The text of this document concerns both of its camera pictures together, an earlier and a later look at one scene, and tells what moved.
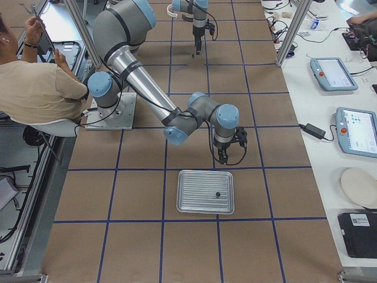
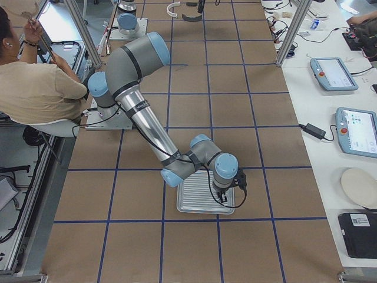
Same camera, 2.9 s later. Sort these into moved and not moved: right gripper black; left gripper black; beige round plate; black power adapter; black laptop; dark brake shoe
Moved: right gripper black; left gripper black
Not moved: black power adapter; beige round plate; dark brake shoe; black laptop
